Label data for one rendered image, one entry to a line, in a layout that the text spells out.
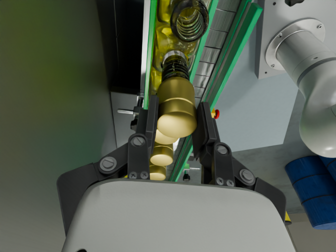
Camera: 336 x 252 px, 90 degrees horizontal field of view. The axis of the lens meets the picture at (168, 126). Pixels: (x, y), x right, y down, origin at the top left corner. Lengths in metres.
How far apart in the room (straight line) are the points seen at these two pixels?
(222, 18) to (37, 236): 0.46
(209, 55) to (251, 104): 0.63
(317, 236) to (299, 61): 6.79
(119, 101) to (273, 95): 0.79
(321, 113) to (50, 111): 0.58
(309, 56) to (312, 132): 0.24
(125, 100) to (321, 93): 0.55
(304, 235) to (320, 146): 6.66
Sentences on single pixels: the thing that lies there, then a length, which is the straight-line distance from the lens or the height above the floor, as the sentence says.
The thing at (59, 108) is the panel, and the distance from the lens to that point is 0.22.
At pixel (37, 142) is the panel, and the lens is 0.19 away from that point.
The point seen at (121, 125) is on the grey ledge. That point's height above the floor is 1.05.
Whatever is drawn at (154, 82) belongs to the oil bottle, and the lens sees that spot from 0.24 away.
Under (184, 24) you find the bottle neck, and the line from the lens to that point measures 0.18.
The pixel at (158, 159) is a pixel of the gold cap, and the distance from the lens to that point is 0.25.
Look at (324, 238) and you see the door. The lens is 7.31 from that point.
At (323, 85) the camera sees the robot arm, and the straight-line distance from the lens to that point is 0.63.
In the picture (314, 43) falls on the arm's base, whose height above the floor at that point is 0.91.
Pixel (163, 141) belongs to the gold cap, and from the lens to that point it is 0.21.
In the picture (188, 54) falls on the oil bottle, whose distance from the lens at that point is 0.21.
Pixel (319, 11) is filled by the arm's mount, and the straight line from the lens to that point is 0.82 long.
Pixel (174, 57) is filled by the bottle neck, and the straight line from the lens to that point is 0.19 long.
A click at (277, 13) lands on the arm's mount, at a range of 0.75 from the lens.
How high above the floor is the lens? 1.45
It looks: 41 degrees down
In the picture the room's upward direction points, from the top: 179 degrees counter-clockwise
